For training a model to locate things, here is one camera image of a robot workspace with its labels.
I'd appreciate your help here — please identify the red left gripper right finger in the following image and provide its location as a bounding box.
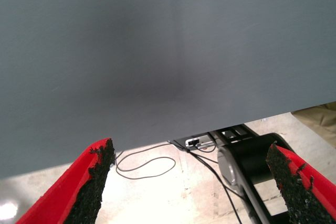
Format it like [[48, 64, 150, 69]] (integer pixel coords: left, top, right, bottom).
[[266, 142, 336, 224]]

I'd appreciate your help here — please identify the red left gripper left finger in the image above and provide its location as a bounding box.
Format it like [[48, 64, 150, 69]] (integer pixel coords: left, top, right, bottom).
[[15, 137, 116, 224]]

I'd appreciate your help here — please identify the small silver device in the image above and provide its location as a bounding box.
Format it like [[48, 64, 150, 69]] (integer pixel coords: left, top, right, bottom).
[[185, 136, 215, 148]]

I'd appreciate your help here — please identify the dark grey table cloth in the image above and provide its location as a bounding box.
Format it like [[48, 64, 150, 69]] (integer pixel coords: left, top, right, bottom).
[[0, 0, 336, 180]]

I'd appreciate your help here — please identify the black frame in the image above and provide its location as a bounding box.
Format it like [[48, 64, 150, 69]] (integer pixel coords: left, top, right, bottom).
[[173, 123, 297, 224]]

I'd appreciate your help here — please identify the black floor cable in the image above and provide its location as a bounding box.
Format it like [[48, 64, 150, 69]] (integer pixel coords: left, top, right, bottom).
[[183, 146, 244, 224]]

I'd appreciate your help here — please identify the thin looped floor cable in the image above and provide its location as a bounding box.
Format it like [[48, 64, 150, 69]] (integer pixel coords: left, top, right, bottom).
[[114, 142, 176, 180]]

